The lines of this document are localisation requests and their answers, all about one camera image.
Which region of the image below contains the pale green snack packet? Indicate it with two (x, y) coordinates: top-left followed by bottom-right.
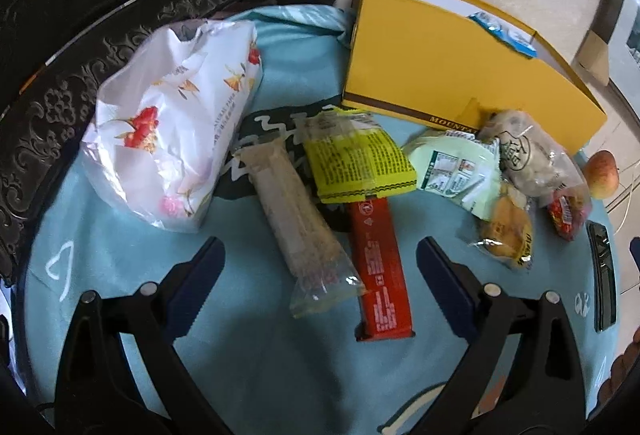
(404, 130), (501, 221)

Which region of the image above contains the large framed blue painting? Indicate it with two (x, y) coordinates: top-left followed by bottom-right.
(602, 0), (640, 101)

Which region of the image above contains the clear packet beige oat bar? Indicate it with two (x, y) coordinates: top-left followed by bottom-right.
(232, 142), (366, 318)

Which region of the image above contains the yellow cardboard box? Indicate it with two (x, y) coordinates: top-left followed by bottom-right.
(342, 0), (608, 156)

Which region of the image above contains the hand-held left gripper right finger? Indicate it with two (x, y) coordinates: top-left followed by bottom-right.
(415, 236), (586, 435)

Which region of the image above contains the teal printed tablecloth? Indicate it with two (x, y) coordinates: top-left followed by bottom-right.
(22, 5), (631, 435)

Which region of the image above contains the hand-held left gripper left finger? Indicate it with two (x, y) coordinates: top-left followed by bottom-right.
(55, 236), (236, 435)

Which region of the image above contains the blue white snack packet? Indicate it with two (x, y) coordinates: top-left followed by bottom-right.
(467, 10), (538, 58)

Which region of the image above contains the small red snack packet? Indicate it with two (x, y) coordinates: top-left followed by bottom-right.
(545, 188), (591, 241)

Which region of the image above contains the yellow snack packet black text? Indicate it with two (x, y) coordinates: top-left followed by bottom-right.
(304, 111), (417, 205)

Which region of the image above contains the cardboard corner protector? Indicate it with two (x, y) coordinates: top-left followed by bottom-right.
(575, 31), (611, 87)

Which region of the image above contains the black remote control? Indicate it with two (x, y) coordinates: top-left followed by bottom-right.
(586, 221), (617, 333)

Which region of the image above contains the orange cake packet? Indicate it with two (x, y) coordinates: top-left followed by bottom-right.
(467, 182), (535, 271)

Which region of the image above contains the red snack bar packet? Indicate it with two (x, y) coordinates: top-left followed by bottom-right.
(347, 198), (417, 342)

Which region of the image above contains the white floral tissue pack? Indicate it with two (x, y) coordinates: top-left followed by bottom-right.
(82, 20), (263, 232)

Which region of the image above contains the red yellow apple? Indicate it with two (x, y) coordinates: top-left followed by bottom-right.
(582, 150), (621, 200)

